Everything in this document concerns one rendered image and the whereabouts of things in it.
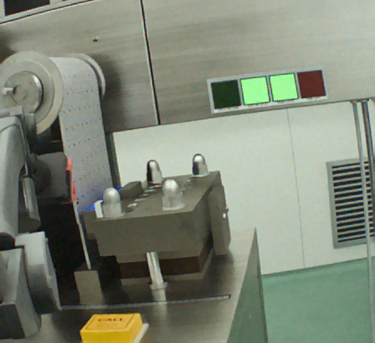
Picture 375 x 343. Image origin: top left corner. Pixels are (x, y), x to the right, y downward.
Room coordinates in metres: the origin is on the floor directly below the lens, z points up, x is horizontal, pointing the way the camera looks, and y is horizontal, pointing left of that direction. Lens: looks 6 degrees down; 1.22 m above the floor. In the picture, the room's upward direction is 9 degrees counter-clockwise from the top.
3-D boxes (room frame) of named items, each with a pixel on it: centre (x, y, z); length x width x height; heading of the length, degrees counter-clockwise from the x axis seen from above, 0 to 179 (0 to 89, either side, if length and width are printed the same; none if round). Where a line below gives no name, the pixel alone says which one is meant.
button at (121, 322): (0.80, 0.14, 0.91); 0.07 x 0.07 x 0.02; 80
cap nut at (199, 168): (1.34, -0.02, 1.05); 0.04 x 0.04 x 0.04
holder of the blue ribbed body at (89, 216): (1.16, 0.15, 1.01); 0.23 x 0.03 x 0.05; 170
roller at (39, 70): (1.18, 0.23, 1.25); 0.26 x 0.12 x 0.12; 170
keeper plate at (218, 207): (1.19, -0.04, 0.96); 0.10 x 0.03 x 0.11; 170
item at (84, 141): (1.16, 0.18, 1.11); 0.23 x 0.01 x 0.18; 170
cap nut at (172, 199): (1.02, 0.03, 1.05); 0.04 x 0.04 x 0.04
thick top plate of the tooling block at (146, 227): (1.19, 0.05, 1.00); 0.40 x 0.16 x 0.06; 170
